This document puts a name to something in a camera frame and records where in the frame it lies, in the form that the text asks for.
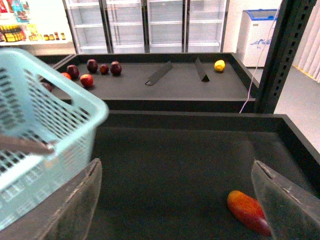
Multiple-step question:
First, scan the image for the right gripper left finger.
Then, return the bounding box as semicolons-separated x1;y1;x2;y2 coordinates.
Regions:
0;158;102;240

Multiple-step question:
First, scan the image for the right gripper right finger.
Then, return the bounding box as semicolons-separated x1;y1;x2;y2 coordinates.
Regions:
250;160;320;240

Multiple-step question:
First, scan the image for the light blue plastic basket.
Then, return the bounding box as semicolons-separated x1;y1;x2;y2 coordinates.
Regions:
0;48;109;229

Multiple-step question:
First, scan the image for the dark apple behind basket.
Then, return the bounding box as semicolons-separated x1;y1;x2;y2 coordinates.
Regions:
41;82;53;93

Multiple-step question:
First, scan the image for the dark purple apple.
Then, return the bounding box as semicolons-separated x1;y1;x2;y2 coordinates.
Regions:
66;64;80;80

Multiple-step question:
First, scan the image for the small dark red apple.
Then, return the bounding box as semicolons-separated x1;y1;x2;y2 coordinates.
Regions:
99;63;109;75

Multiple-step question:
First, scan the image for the dark red apple right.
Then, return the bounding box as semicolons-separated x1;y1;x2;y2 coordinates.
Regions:
110;61;122;76

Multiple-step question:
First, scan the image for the orange red mango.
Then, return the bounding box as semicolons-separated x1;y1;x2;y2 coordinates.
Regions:
227;190;271;237

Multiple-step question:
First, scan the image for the black lower display tray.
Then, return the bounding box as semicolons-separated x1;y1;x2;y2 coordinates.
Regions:
88;111;320;240

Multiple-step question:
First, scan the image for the black display tray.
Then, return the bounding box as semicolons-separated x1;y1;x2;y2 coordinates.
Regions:
40;53;258;113
88;111;320;240

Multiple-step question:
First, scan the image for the orange fruit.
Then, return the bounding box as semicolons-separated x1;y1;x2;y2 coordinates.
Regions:
61;72;72;80

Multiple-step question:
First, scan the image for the black upper display tray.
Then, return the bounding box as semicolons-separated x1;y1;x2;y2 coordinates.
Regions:
40;53;258;113

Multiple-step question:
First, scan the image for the yellow lemon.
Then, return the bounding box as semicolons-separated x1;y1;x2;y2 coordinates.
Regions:
214;59;226;73

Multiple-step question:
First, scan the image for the black shelf divider right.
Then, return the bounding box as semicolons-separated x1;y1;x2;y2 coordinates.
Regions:
194;58;210;83

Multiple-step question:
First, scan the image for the black shelf divider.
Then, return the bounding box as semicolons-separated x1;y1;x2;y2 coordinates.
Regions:
145;60;173;86
194;58;210;83

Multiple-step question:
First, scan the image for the black shelf divider left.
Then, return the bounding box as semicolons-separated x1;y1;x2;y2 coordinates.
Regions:
145;60;173;86

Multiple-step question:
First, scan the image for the shelf with bottles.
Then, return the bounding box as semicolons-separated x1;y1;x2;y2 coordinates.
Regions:
0;0;76;56

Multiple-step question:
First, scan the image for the glass door refrigerator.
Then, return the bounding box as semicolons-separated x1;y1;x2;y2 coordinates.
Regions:
63;0;229;55

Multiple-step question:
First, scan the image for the white chest freezer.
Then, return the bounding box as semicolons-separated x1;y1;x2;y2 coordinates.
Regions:
236;9;277;68

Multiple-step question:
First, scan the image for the black perforated rack post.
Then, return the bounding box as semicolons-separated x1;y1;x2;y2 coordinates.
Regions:
254;0;317;114

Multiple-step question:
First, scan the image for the pink cable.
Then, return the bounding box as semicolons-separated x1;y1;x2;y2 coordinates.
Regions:
239;0;283;114

